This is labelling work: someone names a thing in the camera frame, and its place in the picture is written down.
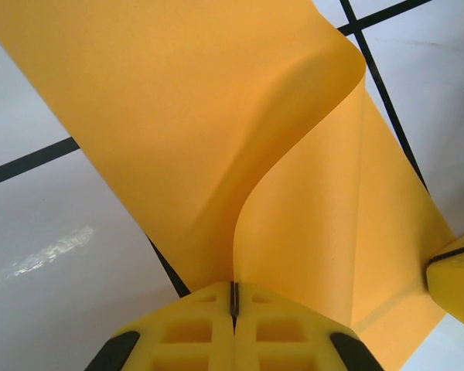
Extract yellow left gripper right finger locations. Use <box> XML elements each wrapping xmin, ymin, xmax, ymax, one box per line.
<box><xmin>234</xmin><ymin>281</ymin><xmax>384</xmax><ymax>371</ymax></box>

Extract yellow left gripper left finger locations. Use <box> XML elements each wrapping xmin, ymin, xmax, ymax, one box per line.
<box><xmin>84</xmin><ymin>281</ymin><xmax>236</xmax><ymax>371</ymax></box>

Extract yellow paper sheet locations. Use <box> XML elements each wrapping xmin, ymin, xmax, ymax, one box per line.
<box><xmin>0</xmin><ymin>0</ymin><xmax>459</xmax><ymax>371</ymax></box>

